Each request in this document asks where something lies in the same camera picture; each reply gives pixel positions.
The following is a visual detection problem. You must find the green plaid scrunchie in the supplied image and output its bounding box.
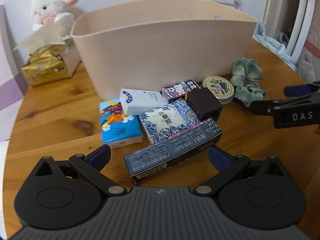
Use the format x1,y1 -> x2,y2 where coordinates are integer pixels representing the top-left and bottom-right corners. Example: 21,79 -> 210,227
230,57 -> 268,107

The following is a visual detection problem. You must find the round metal tin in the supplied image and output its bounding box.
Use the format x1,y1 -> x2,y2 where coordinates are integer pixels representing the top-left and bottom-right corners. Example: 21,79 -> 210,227
202,76 -> 235,105

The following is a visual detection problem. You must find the long dark blue box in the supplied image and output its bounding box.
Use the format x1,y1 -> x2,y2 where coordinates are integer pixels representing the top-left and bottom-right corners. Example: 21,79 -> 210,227
124,118 -> 222,182

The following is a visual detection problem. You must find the blue cartoon tissue pack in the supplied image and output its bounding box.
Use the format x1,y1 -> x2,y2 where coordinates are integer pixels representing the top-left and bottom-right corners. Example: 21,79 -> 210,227
99,99 -> 143,148

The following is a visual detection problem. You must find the pink cartoon small box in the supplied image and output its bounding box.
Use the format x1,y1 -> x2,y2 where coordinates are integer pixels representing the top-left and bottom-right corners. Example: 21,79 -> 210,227
162,80 -> 200,102

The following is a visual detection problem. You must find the white small box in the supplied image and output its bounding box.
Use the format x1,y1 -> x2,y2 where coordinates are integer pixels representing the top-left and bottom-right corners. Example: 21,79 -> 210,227
119,88 -> 168,115

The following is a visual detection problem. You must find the light blue blanket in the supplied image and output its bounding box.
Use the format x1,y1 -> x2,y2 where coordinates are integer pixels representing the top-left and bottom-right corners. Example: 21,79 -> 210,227
253,22 -> 298,72

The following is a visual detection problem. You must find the black cube box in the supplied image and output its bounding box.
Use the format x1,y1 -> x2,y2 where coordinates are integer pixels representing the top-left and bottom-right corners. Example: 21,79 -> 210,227
185,88 -> 222,121

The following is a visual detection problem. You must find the blue white porcelain-pattern box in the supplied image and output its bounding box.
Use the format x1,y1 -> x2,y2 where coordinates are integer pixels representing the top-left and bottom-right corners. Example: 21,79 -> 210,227
138,99 -> 200,144

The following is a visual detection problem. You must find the pink purple headboard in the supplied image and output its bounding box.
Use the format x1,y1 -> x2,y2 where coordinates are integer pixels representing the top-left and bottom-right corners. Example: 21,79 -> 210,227
0,5 -> 27,141

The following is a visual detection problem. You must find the beige plastic storage basket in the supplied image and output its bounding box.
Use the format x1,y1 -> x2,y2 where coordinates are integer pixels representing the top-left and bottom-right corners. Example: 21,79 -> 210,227
71,0 -> 257,100

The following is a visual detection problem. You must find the gold tissue pack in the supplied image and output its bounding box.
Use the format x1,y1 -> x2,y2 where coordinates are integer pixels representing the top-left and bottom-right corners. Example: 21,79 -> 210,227
14,12 -> 81,87

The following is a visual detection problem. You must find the white plush bunny toy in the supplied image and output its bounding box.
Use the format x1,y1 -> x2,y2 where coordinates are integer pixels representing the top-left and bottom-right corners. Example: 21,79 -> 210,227
30,0 -> 78,40

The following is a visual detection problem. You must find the white shelf frame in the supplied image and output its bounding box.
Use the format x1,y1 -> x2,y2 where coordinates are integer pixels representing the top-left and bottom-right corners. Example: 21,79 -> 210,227
263,0 -> 316,64

